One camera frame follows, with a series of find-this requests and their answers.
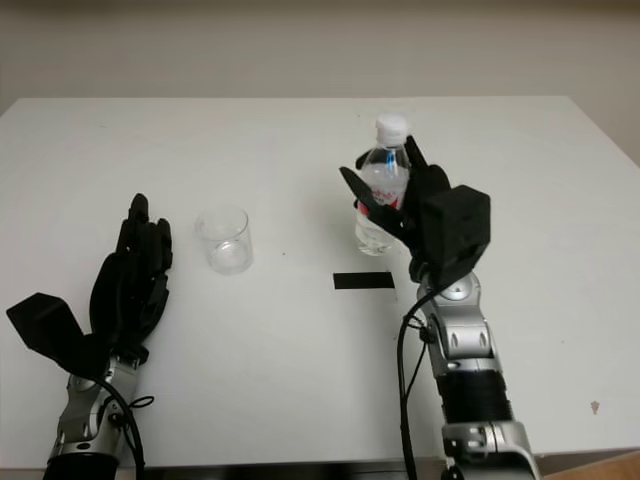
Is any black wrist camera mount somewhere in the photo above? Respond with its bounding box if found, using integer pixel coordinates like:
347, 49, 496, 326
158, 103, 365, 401
5, 293, 114, 379
417, 184, 492, 281

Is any black tape strip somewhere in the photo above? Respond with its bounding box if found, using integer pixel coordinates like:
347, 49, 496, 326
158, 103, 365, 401
332, 271, 395, 291

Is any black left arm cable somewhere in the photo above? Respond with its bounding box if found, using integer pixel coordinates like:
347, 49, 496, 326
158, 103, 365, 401
92, 377, 156, 480

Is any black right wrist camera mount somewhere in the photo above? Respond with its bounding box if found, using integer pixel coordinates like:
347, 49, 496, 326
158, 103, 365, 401
417, 184, 492, 281

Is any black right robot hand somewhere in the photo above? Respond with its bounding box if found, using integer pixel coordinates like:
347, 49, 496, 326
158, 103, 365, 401
339, 133, 454, 282

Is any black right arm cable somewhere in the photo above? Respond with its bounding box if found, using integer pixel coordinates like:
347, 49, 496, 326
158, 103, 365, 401
396, 292, 436, 480

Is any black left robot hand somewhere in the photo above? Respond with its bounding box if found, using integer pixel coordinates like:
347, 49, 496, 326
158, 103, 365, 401
82, 193, 174, 362

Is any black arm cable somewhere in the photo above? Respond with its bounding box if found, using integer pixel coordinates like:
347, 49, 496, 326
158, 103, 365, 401
396, 292, 436, 480
92, 377, 156, 480

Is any clear plastic water bottle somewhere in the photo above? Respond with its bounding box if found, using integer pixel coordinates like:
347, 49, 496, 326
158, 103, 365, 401
354, 113, 414, 257

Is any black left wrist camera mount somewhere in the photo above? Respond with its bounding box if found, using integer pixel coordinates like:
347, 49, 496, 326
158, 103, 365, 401
5, 293, 114, 379

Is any clear glass cup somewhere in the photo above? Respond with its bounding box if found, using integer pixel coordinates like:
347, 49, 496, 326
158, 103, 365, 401
193, 204, 254, 275

